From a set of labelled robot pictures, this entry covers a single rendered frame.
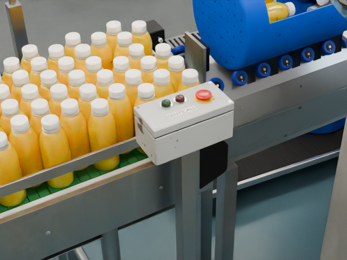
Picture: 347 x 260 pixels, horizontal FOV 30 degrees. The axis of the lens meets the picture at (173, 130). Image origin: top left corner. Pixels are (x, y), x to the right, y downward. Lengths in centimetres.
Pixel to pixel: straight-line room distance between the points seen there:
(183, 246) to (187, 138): 39
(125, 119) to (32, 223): 32
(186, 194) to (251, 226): 111
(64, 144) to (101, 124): 10
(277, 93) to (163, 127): 56
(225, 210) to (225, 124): 67
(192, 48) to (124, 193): 44
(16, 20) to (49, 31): 207
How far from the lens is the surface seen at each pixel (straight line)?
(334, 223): 194
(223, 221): 211
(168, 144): 139
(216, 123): 143
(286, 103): 187
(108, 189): 155
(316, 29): 178
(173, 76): 160
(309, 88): 190
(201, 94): 143
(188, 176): 154
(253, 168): 268
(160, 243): 259
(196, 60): 175
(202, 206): 223
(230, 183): 200
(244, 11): 163
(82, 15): 408
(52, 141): 145
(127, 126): 155
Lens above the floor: 195
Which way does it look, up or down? 39 degrees down
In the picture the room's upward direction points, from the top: 2 degrees counter-clockwise
